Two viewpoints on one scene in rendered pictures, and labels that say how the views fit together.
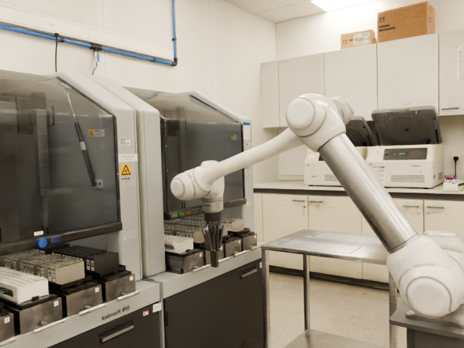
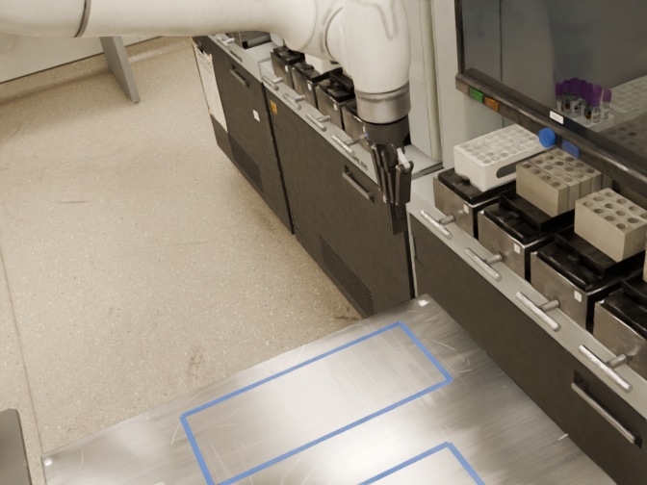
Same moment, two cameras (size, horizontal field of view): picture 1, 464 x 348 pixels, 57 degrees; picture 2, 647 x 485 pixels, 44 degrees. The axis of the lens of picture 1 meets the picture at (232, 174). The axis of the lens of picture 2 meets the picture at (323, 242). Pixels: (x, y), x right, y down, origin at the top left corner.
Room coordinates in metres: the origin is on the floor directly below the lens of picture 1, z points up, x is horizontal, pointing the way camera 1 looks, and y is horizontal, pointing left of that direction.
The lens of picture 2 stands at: (2.36, -0.98, 1.59)
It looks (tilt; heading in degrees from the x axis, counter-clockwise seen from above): 34 degrees down; 125
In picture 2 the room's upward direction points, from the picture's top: 10 degrees counter-clockwise
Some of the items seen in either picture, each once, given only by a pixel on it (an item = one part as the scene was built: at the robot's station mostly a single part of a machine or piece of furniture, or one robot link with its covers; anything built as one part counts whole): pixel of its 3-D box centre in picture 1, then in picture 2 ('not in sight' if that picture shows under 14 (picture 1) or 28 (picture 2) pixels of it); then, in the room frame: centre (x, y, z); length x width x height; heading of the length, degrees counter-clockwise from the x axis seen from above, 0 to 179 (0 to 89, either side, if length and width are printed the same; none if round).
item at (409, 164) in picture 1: (405, 147); not in sight; (3.80, -1.56, 1.24); 0.62 x 0.56 x 0.69; 145
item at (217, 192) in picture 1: (209, 179); (372, 34); (1.76, 0.09, 1.14); 0.13 x 0.11 x 0.16; 149
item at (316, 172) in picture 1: (342, 151); not in sight; (4.14, -1.08, 1.22); 0.62 x 0.56 x 0.64; 143
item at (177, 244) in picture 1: (162, 244); (533, 146); (1.95, 0.33, 0.83); 0.30 x 0.10 x 0.06; 54
